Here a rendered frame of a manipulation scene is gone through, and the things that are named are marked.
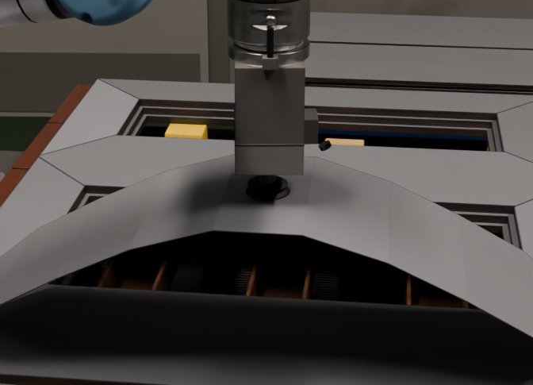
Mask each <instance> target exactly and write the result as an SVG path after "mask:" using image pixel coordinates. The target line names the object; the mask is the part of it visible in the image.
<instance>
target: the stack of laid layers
mask: <svg viewBox="0 0 533 385"><path fill-rule="evenodd" d="M234 108H235V103H222V102H183V101H163V100H143V99H139V101H138V103H137V104H136V106H135V107H134V109H133V110H132V112H131V113H130V115H129V116H128V118H127V120H126V122H125V123H124V124H123V126H122V128H121V130H120V131H119V133H118V135H123V136H139V135H140V134H141V132H142V130H143V128H144V126H145V125H146V124H147V122H155V123H175V124H193V125H230V126H234ZM305 109H316V111H317V116H318V120H319V123H318V129H325V130H343V131H363V132H382V133H419V134H438V135H457V136H476V137H486V138H487V144H488V149H489V152H503V151H504V150H503V145H502V140H501V136H500V128H499V124H498V119H497V114H480V113H459V112H439V111H419V110H380V109H360V108H341V107H321V106H305ZM435 203H436V204H438V205H440V206H442V207H444V208H446V209H448V210H450V211H452V212H454V213H456V214H458V215H460V216H462V217H464V218H465V219H467V220H469V221H471V222H473V223H474V224H476V225H478V226H480V227H482V228H483V229H485V230H487V231H489V232H491V233H501V235H502V239H503V240H505V241H507V242H508V243H510V244H513V245H514V246H516V247H517V248H520V249H521V250H522V246H521V242H520V234H519V230H518V225H517V220H516V212H515V208H514V206H488V205H471V204H454V203H437V202H435ZM54 282H55V280H54V281H51V282H50V283H47V284H45V285H43V286H42V287H38V288H37V289H35V290H33V291H30V292H28V293H26V294H24V295H22V296H20V297H18V298H15V299H13V300H11V301H9V302H7V303H4V304H2V305H0V385H533V338H531V337H529V336H528V335H526V334H524V333H522V332H520V331H519V330H517V329H514V328H513V327H511V326H510V325H507V324H506V323H504V322H502V321H500V320H498V319H497V318H495V317H493V316H491V315H489V314H487V313H486V312H484V311H482V310H480V309H468V308H454V307H441V306H414V305H399V304H385V303H372V302H344V301H330V300H316V299H303V298H275V297H262V296H247V295H220V294H206V293H193V292H178V291H151V290H137V289H124V288H109V287H83V286H68V285H55V284H53V283H54Z"/></svg>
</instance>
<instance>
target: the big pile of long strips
mask: <svg viewBox="0 0 533 385"><path fill-rule="evenodd" d="M307 38H308V39H309V41H310V52H309V57H308V58H307V59H306V60H304V62H305V87H339V88H360V89H381V90H421V91H442V92H464V93H485V94H525V95H533V19H516V18H492V17H444V16H419V15H395V14H370V13H321V12H310V35H309V36H308V37H307Z"/></svg>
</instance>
